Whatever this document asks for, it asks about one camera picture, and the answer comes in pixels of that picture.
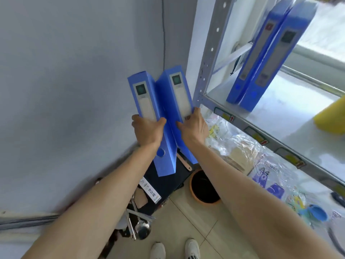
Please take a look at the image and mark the person's left hand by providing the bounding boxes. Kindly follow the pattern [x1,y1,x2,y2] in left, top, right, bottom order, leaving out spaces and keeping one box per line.
[131,114,167,147]

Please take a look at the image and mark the person's right hand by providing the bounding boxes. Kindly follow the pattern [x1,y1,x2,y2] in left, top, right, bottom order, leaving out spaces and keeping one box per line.
[176,107,210,145]

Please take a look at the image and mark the blue file box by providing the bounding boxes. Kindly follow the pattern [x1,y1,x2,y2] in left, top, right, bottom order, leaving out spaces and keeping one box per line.
[238,0,319,113]
[226,0,295,104]
[127,71,178,177]
[155,65,199,165]

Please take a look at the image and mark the person's right forearm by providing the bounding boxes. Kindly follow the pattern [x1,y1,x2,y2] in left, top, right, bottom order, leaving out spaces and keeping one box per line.
[186,140,335,259]

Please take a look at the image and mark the person's left forearm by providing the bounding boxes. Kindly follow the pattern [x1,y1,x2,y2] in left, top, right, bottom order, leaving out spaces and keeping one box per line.
[23,141,162,259]

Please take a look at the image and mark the clear bag with yellow print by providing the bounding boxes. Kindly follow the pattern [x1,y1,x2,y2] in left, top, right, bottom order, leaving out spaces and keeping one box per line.
[205,113,235,157]

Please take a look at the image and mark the wooden stick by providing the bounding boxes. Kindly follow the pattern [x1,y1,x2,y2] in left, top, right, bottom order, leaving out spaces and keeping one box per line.
[176,153,193,172]

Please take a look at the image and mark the black box with white label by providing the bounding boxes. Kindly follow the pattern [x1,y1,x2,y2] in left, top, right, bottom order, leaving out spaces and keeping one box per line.
[135,148,193,217]

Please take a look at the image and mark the orange bin with black liner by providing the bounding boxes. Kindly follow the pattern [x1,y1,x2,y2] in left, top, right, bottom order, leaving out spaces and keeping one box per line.
[189,169,222,205]

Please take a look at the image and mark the plastic pack of brown envelopes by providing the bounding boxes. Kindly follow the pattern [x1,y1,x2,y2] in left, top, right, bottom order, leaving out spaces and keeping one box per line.
[223,134,267,176]

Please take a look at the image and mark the grey metal shelf rack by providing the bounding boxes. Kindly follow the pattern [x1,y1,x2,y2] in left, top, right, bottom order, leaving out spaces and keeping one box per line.
[192,0,345,188]

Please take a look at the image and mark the paper pack with blue print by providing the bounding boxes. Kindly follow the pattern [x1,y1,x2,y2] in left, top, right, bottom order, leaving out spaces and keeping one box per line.
[247,156,297,200]

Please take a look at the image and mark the metal ladle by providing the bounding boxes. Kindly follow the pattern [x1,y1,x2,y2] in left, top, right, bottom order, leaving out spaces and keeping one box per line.
[130,196,151,240]

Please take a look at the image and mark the person's right white shoe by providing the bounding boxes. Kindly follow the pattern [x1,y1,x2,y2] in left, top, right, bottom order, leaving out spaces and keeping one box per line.
[184,238,201,259]

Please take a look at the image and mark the person's white shoe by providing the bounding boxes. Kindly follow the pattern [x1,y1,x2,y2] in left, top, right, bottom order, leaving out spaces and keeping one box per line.
[184,238,201,259]
[149,242,166,259]

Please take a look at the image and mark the person's left white shoe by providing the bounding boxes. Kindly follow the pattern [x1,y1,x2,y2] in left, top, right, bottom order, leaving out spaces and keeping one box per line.
[149,242,166,259]

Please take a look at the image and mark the colourful plastic packet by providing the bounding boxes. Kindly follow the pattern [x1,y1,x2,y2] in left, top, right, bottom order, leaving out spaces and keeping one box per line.
[285,188,314,227]

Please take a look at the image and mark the yellow plastic container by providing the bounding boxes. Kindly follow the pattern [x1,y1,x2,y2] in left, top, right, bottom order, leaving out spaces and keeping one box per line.
[313,95,345,136]

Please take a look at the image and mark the black wall cable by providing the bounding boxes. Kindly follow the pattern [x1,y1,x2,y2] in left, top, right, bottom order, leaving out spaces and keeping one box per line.
[161,0,167,72]

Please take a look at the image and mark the grey wall pipe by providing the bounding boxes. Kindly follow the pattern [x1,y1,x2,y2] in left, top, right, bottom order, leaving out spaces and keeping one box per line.
[0,212,60,231]

